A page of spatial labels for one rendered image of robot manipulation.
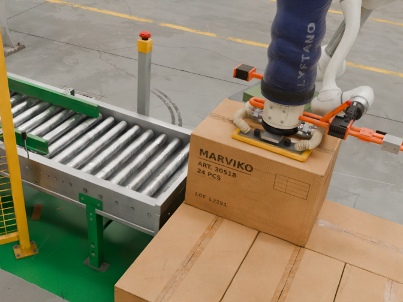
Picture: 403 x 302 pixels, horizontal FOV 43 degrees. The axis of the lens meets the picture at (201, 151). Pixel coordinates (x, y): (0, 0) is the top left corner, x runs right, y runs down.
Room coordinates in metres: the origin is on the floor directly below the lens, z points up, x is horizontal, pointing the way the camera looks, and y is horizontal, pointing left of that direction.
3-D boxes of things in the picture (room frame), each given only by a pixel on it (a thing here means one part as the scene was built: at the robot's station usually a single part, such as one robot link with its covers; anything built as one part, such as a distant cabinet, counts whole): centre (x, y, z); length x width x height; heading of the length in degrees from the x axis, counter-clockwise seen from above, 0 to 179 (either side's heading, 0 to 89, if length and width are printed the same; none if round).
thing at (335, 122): (1.84, -0.56, 1.08); 0.10 x 0.08 x 0.06; 155
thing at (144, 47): (2.79, 0.39, 0.50); 0.07 x 0.07 x 1.00; 68
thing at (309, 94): (1.95, -0.33, 1.19); 0.23 x 0.23 x 0.04
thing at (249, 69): (2.31, -0.17, 1.07); 0.09 x 0.08 x 0.05; 155
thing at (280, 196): (1.97, -0.30, 0.74); 0.60 x 0.40 x 0.40; 68
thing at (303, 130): (1.95, -0.34, 1.01); 0.34 x 0.25 x 0.06; 65
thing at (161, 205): (2.11, 0.04, 0.58); 0.70 x 0.03 x 0.06; 158
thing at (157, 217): (2.11, 0.04, 0.48); 0.70 x 0.03 x 0.15; 158
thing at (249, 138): (1.86, -0.30, 0.97); 0.34 x 0.10 x 0.05; 65
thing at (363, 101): (2.05, -0.67, 1.08); 0.09 x 0.06 x 0.09; 65
